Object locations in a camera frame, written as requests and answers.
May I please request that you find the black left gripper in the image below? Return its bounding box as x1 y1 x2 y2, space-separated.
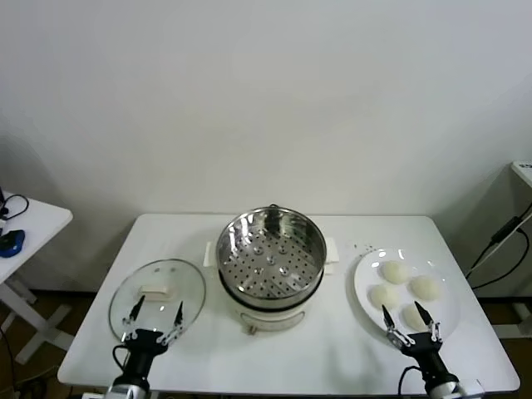
121 294 186 386

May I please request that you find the round glass pot lid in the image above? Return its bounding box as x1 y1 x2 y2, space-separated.
108 258 208 340

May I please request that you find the white round plate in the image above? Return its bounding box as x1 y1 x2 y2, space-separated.
352 248 461 345

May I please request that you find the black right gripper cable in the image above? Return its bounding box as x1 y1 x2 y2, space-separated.
398 365 425 399

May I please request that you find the stainless steel steamer basket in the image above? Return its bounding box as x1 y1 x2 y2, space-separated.
214 206 328 303

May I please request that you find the white side table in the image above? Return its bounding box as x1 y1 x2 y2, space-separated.
0 193 74 365

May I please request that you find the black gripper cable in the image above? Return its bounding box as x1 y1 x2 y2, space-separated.
398 365 425 399
112 344 133 382

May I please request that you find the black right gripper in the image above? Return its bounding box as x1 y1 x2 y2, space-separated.
381 301 458 390

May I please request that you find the thin black looped cable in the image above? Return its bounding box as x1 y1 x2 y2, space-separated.
0 193 30 228

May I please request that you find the white electric cooking pot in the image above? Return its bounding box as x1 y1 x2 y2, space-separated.
202 202 342 336

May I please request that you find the white steamed baozi bun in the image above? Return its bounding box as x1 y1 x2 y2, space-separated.
369 283 401 311
401 303 433 332
381 260 411 287
409 274 441 302

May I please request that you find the blue computer mouse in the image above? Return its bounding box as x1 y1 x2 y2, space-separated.
0 229 26 259

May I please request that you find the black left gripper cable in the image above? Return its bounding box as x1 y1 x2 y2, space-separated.
112 344 133 382

